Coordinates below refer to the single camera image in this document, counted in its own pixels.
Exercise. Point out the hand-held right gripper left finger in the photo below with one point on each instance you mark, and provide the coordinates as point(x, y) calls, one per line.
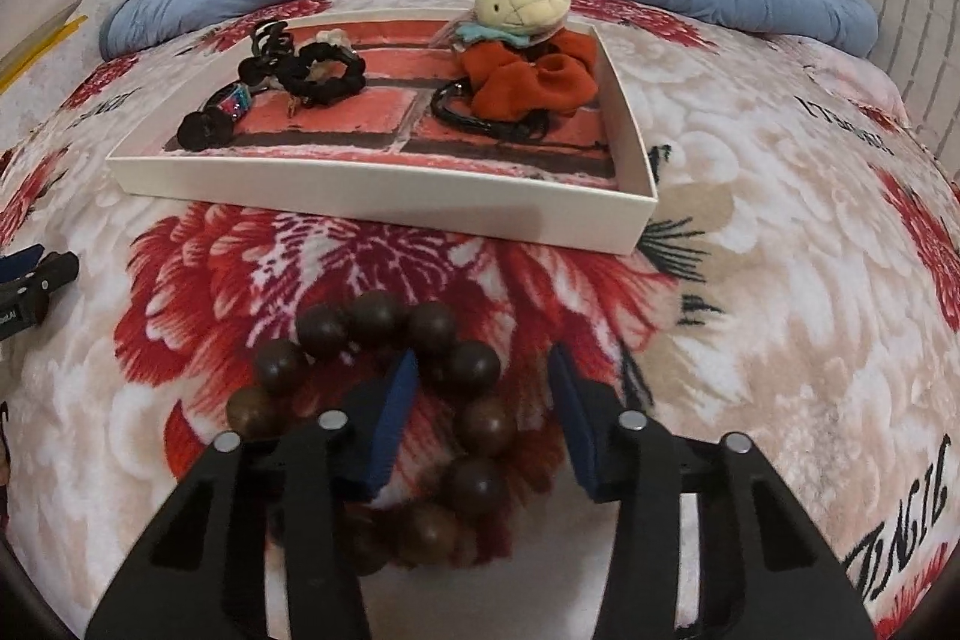
point(390, 422)

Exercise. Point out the pink knit band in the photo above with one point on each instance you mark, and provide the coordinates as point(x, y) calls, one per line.
point(454, 31)

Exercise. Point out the white tray with brick print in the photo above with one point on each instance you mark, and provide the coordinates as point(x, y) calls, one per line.
point(375, 197)

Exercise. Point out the black scrunchie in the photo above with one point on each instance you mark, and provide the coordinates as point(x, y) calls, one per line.
point(352, 74)

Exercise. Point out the cream flower hair accessory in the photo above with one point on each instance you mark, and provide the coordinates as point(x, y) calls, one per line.
point(334, 37)

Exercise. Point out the red floral blanket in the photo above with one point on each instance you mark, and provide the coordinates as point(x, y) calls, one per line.
point(750, 235)

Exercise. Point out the small dark brown hair clip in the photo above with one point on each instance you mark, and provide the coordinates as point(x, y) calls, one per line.
point(202, 130)

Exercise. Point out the rainbow rhinestone claw clip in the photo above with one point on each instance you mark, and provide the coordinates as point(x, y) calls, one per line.
point(236, 104)

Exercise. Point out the yellow stick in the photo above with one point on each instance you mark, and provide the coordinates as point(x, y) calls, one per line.
point(52, 44)

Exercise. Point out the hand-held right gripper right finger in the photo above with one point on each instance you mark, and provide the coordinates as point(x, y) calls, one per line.
point(574, 422)

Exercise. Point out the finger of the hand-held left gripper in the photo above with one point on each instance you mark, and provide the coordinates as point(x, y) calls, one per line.
point(52, 280)
point(19, 265)

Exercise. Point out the orange scrunchie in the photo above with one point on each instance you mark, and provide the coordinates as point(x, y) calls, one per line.
point(525, 78)

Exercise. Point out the black hair claw clip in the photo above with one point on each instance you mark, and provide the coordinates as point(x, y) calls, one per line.
point(259, 66)

